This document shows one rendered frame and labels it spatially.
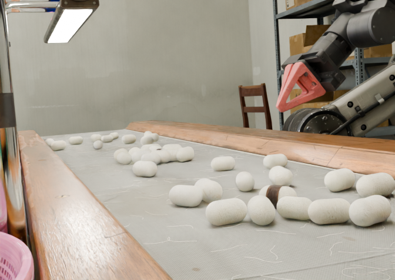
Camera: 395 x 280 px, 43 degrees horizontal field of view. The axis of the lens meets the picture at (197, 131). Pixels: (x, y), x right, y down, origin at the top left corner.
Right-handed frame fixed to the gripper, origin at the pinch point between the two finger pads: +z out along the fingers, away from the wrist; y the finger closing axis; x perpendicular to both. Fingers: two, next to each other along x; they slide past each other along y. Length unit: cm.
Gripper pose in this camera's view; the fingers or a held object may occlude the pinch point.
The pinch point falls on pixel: (282, 106)
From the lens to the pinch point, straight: 83.1
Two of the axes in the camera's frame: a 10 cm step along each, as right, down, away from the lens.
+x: 6.7, 7.0, 2.6
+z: -6.6, 7.2, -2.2
